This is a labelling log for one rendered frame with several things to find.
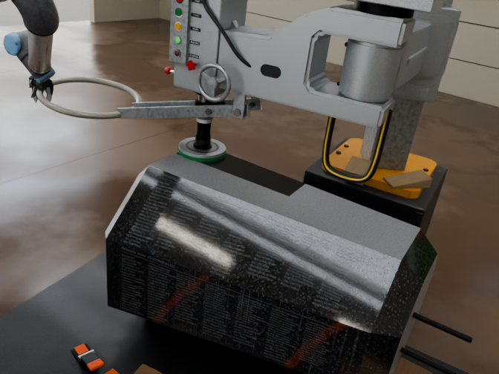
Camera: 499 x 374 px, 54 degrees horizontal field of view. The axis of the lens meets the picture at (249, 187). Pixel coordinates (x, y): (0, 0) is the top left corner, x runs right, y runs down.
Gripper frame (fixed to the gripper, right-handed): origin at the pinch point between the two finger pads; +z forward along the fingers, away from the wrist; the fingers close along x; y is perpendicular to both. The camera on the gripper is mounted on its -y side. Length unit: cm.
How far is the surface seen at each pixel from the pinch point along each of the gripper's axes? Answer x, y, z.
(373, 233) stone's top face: 143, 91, -9
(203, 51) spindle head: 75, 41, -49
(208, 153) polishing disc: 83, 40, -5
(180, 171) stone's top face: 72, 55, -2
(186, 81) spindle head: 70, 39, -35
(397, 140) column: 173, 19, -15
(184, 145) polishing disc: 72, 33, -4
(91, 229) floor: 20, -21, 91
